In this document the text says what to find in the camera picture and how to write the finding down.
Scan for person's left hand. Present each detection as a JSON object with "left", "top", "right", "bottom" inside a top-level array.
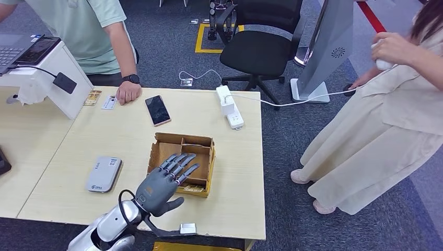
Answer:
[
  {"left": 115, "top": 82, "right": 143, "bottom": 106},
  {"left": 371, "top": 31, "right": 418, "bottom": 67}
]

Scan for person's right hand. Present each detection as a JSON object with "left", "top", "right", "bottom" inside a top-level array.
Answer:
[{"left": 348, "top": 73, "right": 369, "bottom": 91}]

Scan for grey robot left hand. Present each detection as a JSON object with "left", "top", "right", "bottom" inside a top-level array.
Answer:
[{"left": 135, "top": 153, "right": 201, "bottom": 218}]

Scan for white ID card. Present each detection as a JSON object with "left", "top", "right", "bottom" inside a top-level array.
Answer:
[{"left": 101, "top": 95, "right": 119, "bottom": 111}]

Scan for gold printed card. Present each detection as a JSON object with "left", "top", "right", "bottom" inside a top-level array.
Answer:
[{"left": 83, "top": 90, "right": 102, "bottom": 107}]

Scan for grey white card reader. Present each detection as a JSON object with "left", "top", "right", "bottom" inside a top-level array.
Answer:
[{"left": 85, "top": 156, "right": 123, "bottom": 193}]

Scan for person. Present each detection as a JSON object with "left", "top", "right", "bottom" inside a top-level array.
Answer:
[
  {"left": 0, "top": 0, "right": 143, "bottom": 106},
  {"left": 290, "top": 0, "right": 443, "bottom": 215}
]

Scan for black wristwatch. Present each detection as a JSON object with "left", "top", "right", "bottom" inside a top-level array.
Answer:
[{"left": 122, "top": 73, "right": 141, "bottom": 85}]

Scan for black smartphone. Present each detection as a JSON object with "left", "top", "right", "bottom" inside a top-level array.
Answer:
[{"left": 145, "top": 95, "right": 172, "bottom": 127}]

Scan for red floor tape line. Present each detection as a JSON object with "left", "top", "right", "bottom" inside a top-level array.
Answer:
[{"left": 355, "top": 1, "right": 388, "bottom": 35}]

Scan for wooden divided box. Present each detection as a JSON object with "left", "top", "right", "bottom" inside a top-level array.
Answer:
[{"left": 147, "top": 132, "right": 216, "bottom": 199}]

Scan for grey kiosk stand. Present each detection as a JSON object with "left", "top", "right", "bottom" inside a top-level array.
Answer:
[{"left": 290, "top": 0, "right": 355, "bottom": 104}]

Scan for black square adapter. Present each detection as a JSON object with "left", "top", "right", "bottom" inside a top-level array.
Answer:
[{"left": 52, "top": 72, "right": 77, "bottom": 95}]

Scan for yellow floor sheet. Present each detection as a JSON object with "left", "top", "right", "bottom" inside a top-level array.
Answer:
[{"left": 153, "top": 242, "right": 243, "bottom": 251}]

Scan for yellow floor tape square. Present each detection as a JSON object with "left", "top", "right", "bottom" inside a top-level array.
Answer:
[{"left": 194, "top": 24, "right": 244, "bottom": 55}]

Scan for white desk stand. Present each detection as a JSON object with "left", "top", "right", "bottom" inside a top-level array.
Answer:
[{"left": 0, "top": 41, "right": 94, "bottom": 120}]

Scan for white crumpled cloth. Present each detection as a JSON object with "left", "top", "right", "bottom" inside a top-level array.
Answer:
[{"left": 17, "top": 86, "right": 48, "bottom": 106}]

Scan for white plug-in charger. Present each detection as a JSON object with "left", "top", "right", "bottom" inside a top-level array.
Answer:
[{"left": 220, "top": 95, "right": 236, "bottom": 116}]

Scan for white power strip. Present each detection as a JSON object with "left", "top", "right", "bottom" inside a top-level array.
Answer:
[{"left": 216, "top": 85, "right": 245, "bottom": 131}]

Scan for white furniture legs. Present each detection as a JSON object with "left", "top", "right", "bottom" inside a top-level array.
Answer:
[{"left": 159, "top": 0, "right": 190, "bottom": 8}]

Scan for black office chair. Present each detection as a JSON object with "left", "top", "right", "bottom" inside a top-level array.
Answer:
[{"left": 216, "top": 0, "right": 307, "bottom": 111}]

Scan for standing humanoid robot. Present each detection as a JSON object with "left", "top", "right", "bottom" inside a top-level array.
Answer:
[{"left": 207, "top": 0, "right": 238, "bottom": 42}]

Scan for pale shoe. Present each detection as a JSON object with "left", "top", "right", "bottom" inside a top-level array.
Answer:
[
  {"left": 312, "top": 200, "right": 336, "bottom": 215},
  {"left": 290, "top": 169, "right": 312, "bottom": 185}
]

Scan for grey laptop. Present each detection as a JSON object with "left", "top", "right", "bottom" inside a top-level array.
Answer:
[{"left": 0, "top": 33, "right": 45, "bottom": 75}]

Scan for black flat device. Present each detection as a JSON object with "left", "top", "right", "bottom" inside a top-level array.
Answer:
[{"left": 0, "top": 147, "right": 13, "bottom": 176}]

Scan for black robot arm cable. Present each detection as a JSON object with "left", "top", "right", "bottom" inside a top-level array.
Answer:
[{"left": 118, "top": 189, "right": 139, "bottom": 226}]

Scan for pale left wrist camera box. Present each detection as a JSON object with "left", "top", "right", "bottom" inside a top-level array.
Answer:
[{"left": 143, "top": 214, "right": 198, "bottom": 238}]

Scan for white floor cable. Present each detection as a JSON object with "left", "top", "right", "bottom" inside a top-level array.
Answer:
[{"left": 178, "top": 70, "right": 223, "bottom": 83}]

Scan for white charger cable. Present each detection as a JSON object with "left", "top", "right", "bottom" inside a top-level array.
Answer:
[{"left": 225, "top": 64, "right": 399, "bottom": 108}]

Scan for black adapter cable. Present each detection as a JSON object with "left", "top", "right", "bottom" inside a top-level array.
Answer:
[{"left": 8, "top": 65, "right": 57, "bottom": 78}]

